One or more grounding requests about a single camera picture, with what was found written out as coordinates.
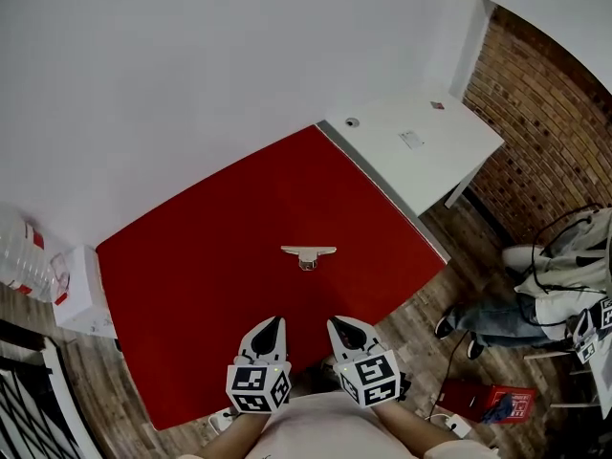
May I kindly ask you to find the red cardboard box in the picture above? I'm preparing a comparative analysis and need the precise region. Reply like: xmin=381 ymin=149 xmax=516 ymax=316
xmin=436 ymin=378 xmax=537 ymax=426

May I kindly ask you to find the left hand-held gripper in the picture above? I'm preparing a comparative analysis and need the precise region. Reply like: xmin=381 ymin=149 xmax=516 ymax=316
xmin=225 ymin=316 xmax=294 ymax=416

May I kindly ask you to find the white power adapter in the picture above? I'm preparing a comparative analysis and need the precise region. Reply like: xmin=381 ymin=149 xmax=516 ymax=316
xmin=440 ymin=413 xmax=473 ymax=440
xmin=208 ymin=407 xmax=236 ymax=433

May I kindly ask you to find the black and white frame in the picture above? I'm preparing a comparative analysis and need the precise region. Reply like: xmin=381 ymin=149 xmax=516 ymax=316
xmin=0 ymin=319 xmax=104 ymax=459

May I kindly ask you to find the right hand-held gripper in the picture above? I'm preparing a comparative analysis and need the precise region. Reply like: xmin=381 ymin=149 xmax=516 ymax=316
xmin=326 ymin=316 xmax=403 ymax=409

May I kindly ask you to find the blue cloth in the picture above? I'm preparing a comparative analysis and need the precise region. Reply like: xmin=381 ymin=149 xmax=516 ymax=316
xmin=481 ymin=391 xmax=515 ymax=426

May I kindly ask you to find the clear plastic water jug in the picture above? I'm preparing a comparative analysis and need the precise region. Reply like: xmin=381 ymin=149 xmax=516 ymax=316
xmin=0 ymin=202 xmax=73 ymax=306

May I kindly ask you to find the black cable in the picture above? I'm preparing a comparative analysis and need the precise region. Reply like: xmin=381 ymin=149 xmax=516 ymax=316
xmin=427 ymin=329 xmax=472 ymax=421

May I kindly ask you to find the person's left forearm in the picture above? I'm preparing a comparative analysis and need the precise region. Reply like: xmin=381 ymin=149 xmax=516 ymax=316
xmin=232 ymin=409 xmax=274 ymax=459

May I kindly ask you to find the white cardboard box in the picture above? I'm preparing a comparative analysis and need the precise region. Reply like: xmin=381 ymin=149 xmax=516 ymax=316
xmin=51 ymin=244 xmax=119 ymax=339

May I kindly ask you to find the person's right forearm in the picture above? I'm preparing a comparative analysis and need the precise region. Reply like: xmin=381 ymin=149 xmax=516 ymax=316
xmin=371 ymin=401 xmax=453 ymax=459

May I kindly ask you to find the wooden stool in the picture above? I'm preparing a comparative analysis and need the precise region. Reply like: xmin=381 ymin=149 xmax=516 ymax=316
xmin=522 ymin=348 xmax=604 ymax=411

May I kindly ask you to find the red table cover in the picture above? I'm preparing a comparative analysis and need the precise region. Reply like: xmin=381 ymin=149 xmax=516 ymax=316
xmin=95 ymin=123 xmax=448 ymax=432

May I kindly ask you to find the person's light pink shirt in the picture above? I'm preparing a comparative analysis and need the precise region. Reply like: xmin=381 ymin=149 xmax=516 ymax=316
xmin=179 ymin=391 xmax=501 ymax=459

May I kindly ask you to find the white desk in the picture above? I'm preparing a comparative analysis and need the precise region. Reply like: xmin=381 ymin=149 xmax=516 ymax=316
xmin=323 ymin=90 xmax=507 ymax=218

